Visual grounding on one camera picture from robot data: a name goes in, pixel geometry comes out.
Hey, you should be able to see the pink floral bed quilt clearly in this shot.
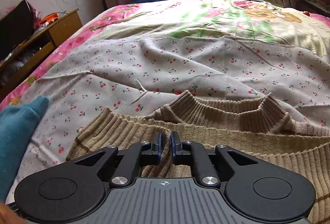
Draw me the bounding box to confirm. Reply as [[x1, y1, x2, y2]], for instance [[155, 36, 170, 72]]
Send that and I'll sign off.
[[1, 0, 329, 108]]

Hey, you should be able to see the cherry print grey sheet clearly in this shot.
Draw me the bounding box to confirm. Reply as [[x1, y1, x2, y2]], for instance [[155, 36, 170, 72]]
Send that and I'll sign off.
[[4, 35, 330, 204]]

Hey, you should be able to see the beige striped knit sweater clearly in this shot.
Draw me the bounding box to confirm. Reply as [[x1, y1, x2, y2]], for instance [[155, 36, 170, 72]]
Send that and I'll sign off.
[[67, 91, 329, 223]]

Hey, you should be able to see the orange item on cabinet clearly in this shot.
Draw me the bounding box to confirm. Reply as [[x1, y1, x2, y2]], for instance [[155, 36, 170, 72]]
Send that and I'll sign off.
[[39, 13, 59, 27]]

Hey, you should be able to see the wooden side cabinet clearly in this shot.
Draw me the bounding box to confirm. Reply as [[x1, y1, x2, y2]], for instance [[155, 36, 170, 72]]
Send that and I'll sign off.
[[1, 9, 82, 100]]

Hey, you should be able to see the teal fuzzy garment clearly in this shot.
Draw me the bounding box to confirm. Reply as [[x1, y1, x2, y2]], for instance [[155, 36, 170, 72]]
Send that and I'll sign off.
[[0, 96, 49, 202]]

